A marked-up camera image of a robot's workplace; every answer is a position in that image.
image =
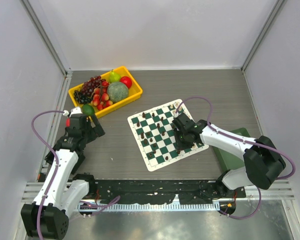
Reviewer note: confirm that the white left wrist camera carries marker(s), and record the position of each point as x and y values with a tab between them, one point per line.
72	112

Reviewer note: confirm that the green plastic tray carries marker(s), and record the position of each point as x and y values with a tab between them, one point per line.
228	161

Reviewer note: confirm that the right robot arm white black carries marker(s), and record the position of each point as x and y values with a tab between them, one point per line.
262	161

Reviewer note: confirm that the dark purple grape bunch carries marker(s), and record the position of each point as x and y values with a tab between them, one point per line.
88	87

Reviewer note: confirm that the green avocado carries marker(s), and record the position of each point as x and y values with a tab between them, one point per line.
88	110

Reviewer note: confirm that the green netted melon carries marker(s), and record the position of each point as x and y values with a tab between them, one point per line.
117	91

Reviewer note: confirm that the green pear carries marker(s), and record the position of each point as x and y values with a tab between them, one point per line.
114	77

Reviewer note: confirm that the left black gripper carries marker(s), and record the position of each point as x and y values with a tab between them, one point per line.
97	128

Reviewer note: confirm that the green white chess board mat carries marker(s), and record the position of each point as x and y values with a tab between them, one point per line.
158	129

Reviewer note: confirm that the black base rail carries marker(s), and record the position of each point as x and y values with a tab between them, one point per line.
159	192

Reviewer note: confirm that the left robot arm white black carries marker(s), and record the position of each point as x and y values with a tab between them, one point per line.
47	217

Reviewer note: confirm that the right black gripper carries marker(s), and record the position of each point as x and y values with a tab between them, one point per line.
180	145

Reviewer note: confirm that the red apple in tray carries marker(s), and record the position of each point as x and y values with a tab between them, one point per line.
127	81

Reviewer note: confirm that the black grape bunch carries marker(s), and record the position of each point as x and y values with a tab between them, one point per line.
80	98

